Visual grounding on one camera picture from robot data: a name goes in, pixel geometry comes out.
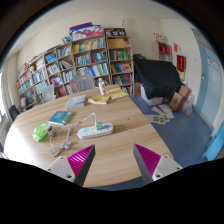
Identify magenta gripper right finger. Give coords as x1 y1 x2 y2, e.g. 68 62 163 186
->
133 144 182 185

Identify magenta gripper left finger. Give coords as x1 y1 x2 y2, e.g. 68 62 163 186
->
46 145 95 186

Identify green white charger plug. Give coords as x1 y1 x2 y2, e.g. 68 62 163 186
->
95 121 103 130

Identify white power strip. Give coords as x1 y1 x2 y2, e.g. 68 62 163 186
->
77 123 113 140

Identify small brown bottle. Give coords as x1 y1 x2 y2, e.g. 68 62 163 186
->
46 124 56 136

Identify green plastic bag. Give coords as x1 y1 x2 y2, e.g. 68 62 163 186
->
32 123 48 142

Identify teal book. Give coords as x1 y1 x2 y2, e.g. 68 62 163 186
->
48 111 72 125

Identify papers on floor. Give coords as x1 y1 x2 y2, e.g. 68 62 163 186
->
146 104 174 124

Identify white storage box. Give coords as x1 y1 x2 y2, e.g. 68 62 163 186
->
139 84 164 107

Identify grey book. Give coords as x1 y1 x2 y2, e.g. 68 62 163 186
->
65 95 86 110

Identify brown cardboard box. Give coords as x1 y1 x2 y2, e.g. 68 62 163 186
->
169 85 191 112

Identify yellow booklet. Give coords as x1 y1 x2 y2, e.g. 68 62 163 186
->
88 95 110 104

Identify white office chair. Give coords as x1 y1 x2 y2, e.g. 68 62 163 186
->
42 85 55 102

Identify yellow notebook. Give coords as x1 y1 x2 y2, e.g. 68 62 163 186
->
107 87 127 100

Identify blue chair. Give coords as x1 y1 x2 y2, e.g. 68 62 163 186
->
9 105 20 120

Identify light blue door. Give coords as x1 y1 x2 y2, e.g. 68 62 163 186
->
195 44 222 126

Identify grey mesh office chair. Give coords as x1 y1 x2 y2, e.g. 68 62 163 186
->
70 74 94 92

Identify black cloth cover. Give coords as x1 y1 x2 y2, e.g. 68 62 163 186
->
133 54 182 99

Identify wooden bookshelf left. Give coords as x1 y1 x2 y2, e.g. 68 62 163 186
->
15 54 51 111

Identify wooden bookshelf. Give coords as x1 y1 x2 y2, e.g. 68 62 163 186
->
106 36 134 95
15 54 51 111
44 35 110 97

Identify red hanging banner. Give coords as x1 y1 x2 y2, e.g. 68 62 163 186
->
177 55 186 72

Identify wooden bookshelf right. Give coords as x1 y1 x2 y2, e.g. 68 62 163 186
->
106 36 134 95

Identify wooden bookshelf centre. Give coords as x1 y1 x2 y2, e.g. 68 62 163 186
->
44 35 110 97

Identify colourful boxes atop shelf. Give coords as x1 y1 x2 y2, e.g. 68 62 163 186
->
62 22 103 43

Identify black sign atop shelf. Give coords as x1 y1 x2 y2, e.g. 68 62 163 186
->
104 28 126 37

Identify white charger cable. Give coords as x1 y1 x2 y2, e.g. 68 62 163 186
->
49 112 98 158

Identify small wall shelf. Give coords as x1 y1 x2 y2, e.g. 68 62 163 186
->
152 42 172 62

